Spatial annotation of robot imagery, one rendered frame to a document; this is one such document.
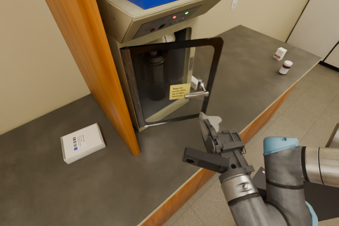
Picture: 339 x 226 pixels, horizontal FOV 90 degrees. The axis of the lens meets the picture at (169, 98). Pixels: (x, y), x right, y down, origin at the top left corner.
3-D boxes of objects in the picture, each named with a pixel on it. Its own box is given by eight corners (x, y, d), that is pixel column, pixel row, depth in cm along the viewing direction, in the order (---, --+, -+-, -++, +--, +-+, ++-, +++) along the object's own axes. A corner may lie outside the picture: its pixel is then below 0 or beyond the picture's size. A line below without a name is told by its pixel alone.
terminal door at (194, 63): (140, 126, 77) (122, 47, 47) (204, 115, 81) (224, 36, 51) (140, 127, 76) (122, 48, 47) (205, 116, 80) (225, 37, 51)
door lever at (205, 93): (181, 91, 64) (181, 86, 62) (205, 87, 65) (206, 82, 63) (184, 101, 61) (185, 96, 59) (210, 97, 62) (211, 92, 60)
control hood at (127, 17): (115, 41, 45) (105, -1, 38) (200, 11, 59) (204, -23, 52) (138, 60, 39) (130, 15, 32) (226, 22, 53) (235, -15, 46)
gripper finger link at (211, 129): (207, 124, 52) (218, 150, 47) (202, 125, 52) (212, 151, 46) (210, 115, 49) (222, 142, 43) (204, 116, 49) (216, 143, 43)
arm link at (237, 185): (223, 205, 41) (233, 197, 35) (216, 185, 44) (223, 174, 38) (251, 198, 42) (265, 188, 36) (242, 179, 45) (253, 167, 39)
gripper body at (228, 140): (228, 139, 53) (247, 179, 45) (202, 144, 52) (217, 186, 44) (234, 125, 47) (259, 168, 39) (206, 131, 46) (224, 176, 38)
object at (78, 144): (64, 141, 77) (60, 137, 74) (99, 126, 82) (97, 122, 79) (67, 164, 70) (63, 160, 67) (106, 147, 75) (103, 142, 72)
